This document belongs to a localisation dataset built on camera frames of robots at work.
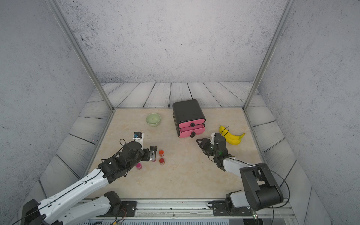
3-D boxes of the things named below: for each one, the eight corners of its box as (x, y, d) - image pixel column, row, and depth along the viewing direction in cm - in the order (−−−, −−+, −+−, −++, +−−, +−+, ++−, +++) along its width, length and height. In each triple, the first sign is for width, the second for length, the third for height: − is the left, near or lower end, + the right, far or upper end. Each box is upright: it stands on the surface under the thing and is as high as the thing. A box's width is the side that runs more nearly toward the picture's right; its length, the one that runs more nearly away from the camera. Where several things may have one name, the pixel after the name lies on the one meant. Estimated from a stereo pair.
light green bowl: (146, 127, 110) (144, 123, 106) (148, 117, 117) (147, 112, 113) (160, 127, 110) (159, 122, 106) (161, 117, 117) (160, 112, 112)
